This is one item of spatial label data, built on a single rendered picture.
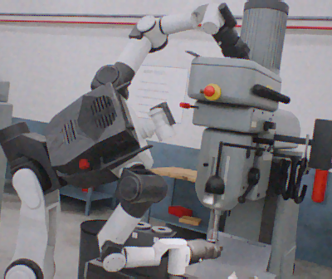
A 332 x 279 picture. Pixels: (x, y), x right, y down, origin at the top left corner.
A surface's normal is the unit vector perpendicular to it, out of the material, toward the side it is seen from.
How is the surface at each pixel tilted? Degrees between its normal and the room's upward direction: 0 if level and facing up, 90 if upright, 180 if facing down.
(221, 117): 90
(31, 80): 90
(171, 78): 90
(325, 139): 90
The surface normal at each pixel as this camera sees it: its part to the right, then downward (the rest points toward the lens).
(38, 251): -0.11, 0.04
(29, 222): -0.22, 0.43
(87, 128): -0.53, -0.29
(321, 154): -0.47, -0.02
